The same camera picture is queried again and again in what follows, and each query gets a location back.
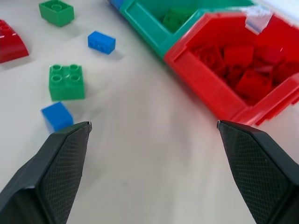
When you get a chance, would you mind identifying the blue two-hole building brick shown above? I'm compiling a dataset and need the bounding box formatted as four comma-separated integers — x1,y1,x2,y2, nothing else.
87,30,116,56

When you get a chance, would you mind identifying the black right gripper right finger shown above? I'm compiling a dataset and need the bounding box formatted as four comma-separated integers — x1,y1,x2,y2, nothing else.
216,119,299,224

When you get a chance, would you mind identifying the green plastic storage bin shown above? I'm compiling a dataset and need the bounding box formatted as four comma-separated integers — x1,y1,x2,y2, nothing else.
119,0,258,62

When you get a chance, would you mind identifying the green four-stud building brick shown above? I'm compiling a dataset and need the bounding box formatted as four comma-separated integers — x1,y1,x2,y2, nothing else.
48,63,86,102

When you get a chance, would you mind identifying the green single-stud building brick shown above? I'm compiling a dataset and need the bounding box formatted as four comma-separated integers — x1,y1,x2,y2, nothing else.
38,0,75,28

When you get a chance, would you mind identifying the blue plain building brick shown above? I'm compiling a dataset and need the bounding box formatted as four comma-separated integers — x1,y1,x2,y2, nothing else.
41,101,74,134

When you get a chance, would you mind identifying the clear tape label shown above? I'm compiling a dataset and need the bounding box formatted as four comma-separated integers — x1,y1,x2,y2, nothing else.
244,6,274,35

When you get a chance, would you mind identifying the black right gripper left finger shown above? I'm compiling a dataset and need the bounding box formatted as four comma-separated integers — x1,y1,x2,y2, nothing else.
0,121,93,224

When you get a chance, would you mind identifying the blue plastic storage bin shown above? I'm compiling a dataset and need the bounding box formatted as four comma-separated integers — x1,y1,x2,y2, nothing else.
107,0,125,11

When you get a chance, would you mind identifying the green building brick in bin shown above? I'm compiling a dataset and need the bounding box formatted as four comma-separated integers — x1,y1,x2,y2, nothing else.
162,8,195,33

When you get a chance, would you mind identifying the red curved building brick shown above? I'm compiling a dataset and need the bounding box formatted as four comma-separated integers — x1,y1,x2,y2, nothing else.
0,19,30,64

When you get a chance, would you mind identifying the red plastic storage bin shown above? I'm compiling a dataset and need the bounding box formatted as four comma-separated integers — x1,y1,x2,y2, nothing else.
163,10,299,127

